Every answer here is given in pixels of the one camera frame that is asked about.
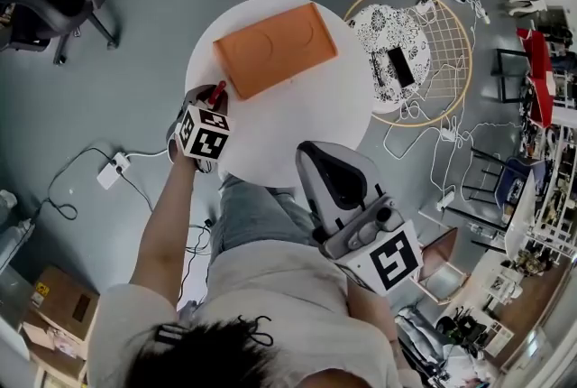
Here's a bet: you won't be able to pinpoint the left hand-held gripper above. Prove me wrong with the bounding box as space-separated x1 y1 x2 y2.
165 84 236 175

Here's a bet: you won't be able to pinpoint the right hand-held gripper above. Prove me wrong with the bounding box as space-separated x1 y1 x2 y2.
295 141 426 298

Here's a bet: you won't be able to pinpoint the person's left forearm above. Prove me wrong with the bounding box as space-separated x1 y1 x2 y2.
129 150 200 302

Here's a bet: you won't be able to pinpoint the person's right forearm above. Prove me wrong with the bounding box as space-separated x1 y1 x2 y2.
349 281 398 345

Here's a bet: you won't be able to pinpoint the white round table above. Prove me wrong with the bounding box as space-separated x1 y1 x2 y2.
184 0 373 189

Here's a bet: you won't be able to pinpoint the orange tray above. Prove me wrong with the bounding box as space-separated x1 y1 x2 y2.
212 2 340 101

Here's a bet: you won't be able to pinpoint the person's grey jeans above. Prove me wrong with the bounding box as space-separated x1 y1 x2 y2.
208 172 326 271

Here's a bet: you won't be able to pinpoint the person's beige shirt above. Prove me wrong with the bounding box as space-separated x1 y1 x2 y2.
88 236 403 388

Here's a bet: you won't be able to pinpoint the brown wooden chair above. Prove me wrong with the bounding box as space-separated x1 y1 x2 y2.
417 226 471 304

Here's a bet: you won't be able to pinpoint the black phone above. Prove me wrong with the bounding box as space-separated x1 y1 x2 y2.
388 46 416 88

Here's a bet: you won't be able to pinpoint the floral seat cushion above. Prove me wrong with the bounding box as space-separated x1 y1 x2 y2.
348 3 432 115

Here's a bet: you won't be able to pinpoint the blue seat chair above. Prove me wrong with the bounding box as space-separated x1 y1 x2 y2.
459 145 538 235

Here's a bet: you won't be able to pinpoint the red folded panel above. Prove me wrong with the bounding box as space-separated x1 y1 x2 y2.
515 27 556 129

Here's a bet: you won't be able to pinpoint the black hair clip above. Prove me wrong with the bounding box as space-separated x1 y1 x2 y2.
154 323 187 345

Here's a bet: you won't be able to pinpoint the cardboard box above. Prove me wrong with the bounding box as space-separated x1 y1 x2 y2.
21 265 101 343

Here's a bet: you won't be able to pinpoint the long white cable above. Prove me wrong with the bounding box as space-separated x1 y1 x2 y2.
382 0 524 202

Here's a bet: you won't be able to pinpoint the thin black charger cable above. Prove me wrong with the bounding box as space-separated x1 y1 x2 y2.
181 217 218 302

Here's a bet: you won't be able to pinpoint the gold wire round chair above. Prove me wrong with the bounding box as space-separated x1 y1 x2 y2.
343 0 473 128

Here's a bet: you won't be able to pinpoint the black floor cable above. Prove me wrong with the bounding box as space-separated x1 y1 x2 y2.
33 145 157 221

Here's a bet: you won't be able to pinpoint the black metal frame stool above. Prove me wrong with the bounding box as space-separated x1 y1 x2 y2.
490 47 529 104

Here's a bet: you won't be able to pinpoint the white wire shelf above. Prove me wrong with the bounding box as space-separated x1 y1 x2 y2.
503 106 577 266

